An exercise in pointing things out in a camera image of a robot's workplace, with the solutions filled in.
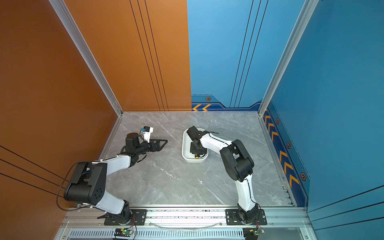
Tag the aluminium corner post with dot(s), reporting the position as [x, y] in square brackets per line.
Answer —
[292, 43]
[74, 32]

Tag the circuit board right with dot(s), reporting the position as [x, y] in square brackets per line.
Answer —
[251, 233]

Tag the green circuit board left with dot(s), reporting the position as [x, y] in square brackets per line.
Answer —
[123, 234]

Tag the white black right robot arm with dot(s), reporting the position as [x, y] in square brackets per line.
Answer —
[237, 162]

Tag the aluminium corner post right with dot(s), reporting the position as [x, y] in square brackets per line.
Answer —
[292, 43]

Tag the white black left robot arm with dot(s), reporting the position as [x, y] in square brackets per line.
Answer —
[87, 184]

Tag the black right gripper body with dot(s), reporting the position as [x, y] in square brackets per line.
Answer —
[193, 150]

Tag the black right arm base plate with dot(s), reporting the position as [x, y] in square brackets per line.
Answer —
[233, 218]

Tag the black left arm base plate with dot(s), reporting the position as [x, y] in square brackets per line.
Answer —
[136, 217]

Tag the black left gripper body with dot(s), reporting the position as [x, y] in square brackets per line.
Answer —
[151, 146]

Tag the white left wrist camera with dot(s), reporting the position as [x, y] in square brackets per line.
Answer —
[145, 133]

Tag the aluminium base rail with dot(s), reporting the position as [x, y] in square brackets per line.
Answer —
[189, 223]

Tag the aluminium corner post left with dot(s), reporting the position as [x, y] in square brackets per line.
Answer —
[74, 32]

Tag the white plastic bin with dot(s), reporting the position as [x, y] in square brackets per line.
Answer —
[186, 151]

